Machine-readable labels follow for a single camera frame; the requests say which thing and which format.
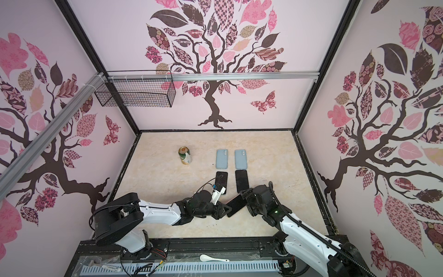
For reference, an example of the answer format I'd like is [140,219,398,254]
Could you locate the aluminium rail left wall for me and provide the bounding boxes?
[1,72,105,199]

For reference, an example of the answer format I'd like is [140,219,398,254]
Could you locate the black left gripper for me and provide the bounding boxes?
[193,201,233,221]

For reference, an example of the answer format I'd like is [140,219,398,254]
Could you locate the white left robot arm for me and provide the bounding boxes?
[90,190,232,253]

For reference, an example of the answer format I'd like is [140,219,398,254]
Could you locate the light blue case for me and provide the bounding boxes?
[215,149,228,169]
[234,150,248,170]

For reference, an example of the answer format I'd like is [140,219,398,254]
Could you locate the aluminium rail back wall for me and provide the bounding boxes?
[107,71,320,81]

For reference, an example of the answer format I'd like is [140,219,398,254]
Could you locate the black wire basket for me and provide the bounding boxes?
[95,69,176,108]

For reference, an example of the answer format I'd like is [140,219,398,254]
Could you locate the white slotted cable duct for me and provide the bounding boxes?
[74,260,279,277]

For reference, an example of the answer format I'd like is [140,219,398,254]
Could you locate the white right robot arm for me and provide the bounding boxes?
[241,182,375,277]

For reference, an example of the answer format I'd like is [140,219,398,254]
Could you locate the black corrugated cable conduit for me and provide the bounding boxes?
[268,181,378,277]

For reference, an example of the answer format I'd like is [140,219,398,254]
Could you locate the black phone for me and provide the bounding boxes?
[226,195,247,218]

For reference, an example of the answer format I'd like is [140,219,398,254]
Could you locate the aluminium rail wall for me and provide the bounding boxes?
[1,72,105,199]
[107,71,320,81]

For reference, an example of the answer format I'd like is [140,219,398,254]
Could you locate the white plastic spoon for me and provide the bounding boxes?
[200,254,230,263]

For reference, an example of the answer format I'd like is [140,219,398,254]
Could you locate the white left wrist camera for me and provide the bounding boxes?
[211,186,226,205]

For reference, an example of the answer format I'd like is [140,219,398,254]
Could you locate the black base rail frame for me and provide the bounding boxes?
[65,236,333,277]

